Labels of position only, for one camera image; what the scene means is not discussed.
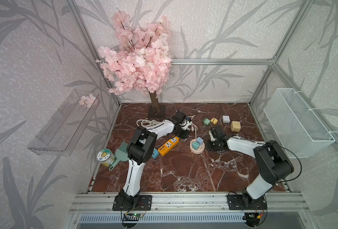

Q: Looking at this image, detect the green charger plug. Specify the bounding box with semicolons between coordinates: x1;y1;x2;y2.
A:
203;118;211;126

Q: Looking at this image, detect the round pink power socket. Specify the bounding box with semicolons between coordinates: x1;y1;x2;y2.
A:
190;139;205;154

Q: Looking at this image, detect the pink cherry blossom tree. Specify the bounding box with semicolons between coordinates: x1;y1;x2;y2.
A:
96;11;172;116

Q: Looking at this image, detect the yellow charger plug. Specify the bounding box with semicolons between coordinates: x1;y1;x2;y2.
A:
211;117;218;125

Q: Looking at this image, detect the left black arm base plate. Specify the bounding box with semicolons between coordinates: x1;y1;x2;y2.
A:
112;195;152;211

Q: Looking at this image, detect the aluminium front rail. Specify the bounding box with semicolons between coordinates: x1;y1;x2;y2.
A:
69;192;310;214

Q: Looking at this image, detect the white charger plug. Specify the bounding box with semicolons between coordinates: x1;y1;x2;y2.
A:
222;115;231;124

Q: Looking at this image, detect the green tape roll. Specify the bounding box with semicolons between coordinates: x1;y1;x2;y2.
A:
97;148;116;167

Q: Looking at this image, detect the blue charger plug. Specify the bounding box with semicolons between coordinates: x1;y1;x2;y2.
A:
196;137;204;146

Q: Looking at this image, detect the teal charger plug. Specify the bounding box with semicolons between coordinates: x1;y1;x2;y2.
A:
192;141;200;150

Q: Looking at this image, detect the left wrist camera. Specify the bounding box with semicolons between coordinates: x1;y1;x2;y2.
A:
180;116;193;131

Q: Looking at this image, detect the teal power strip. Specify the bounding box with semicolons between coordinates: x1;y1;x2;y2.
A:
151;148;159;159

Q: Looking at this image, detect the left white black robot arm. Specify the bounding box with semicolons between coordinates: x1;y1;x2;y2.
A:
119;111;193;200

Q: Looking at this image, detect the white wire mesh basket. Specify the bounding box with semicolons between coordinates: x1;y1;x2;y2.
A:
263;88;336;158

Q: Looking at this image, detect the orange power strip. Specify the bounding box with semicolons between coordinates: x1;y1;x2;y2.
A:
158;136;179;156

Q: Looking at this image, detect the white teal strip cable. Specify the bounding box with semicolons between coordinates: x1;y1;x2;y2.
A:
136;118;164;129

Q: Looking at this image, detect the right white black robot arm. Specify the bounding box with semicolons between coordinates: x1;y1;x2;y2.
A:
206;127;295;205

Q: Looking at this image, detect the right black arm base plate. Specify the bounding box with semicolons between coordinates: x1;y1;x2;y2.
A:
227;193;268;210

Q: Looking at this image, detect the beige cube charger plug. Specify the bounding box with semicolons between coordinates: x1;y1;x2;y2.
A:
231;121;241;132

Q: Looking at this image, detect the clear acrylic wall shelf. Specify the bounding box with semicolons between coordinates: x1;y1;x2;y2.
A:
27;89;100;156

